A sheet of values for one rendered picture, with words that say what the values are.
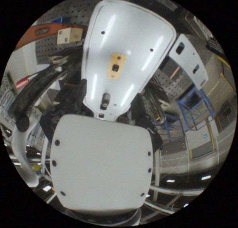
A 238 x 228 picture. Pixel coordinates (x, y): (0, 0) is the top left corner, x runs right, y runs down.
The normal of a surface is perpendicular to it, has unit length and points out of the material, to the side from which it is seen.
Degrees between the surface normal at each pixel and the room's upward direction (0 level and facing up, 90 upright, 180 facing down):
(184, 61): 0
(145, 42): 0
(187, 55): 0
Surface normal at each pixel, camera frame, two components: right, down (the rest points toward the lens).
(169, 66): -0.04, 0.80
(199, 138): -0.95, -0.22
